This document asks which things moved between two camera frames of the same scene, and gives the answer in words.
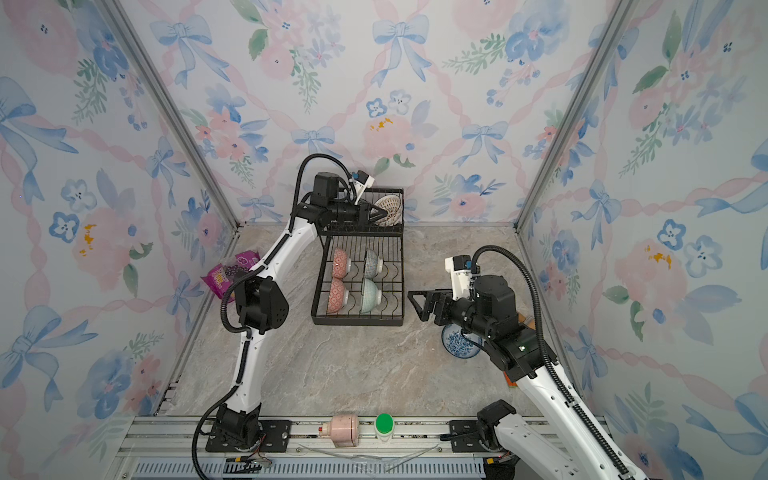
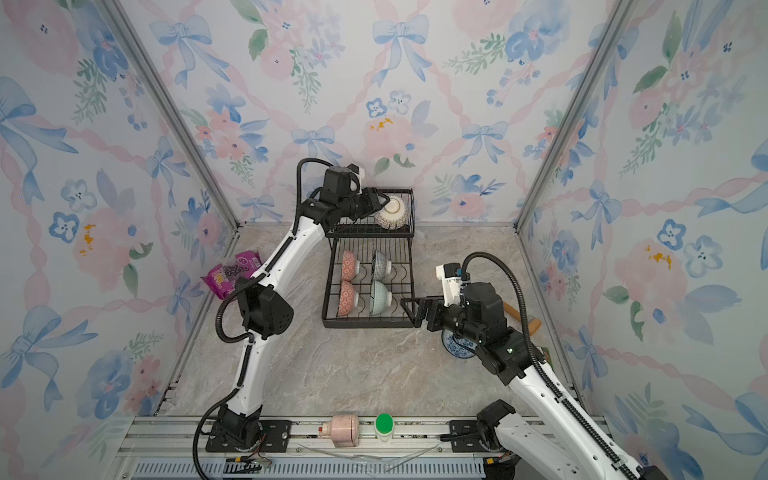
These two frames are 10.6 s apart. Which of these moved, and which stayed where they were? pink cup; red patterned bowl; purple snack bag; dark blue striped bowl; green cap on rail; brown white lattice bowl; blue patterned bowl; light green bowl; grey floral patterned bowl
Moved: brown white lattice bowl; dark blue striped bowl; light green bowl; red patterned bowl; grey floral patterned bowl
Stayed: blue patterned bowl; pink cup; purple snack bag; green cap on rail
